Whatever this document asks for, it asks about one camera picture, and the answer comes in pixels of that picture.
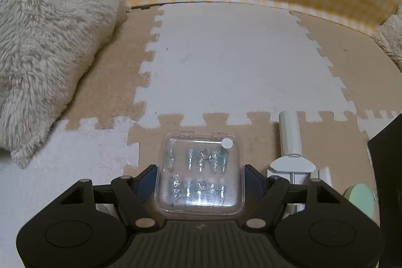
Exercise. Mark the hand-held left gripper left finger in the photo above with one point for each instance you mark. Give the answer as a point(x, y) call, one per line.
point(147, 184)

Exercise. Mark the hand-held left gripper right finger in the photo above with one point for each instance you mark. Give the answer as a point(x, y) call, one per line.
point(253, 184)

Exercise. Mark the clear plastic case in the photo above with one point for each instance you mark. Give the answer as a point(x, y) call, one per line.
point(201, 167)

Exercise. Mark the mint green round disc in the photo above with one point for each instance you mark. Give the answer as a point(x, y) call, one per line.
point(361, 199)

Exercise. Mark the black box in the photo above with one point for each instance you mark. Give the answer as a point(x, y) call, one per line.
point(387, 158)

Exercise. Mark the white clamp holder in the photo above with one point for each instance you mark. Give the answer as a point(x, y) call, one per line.
point(290, 133)

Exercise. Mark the beige and white puzzle mat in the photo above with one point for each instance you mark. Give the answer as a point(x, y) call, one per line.
point(235, 60)

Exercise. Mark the large fluffy cream cushion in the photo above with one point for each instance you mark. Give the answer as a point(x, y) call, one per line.
point(47, 35)

